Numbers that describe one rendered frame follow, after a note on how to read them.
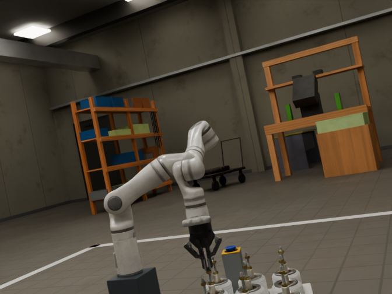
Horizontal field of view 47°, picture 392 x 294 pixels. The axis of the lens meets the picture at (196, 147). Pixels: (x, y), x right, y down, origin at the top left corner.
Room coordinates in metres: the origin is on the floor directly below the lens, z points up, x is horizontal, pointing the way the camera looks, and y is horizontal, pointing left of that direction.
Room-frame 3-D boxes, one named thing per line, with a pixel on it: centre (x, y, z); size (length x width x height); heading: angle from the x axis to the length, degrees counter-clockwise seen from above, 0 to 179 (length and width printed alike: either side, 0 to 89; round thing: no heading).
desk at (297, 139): (9.22, -1.99, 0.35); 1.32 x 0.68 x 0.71; 155
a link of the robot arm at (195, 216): (1.46, 0.04, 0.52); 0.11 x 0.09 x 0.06; 175
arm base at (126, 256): (1.76, 0.34, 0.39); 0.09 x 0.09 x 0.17; 65
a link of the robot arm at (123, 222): (1.77, 0.34, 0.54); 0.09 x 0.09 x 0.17; 2
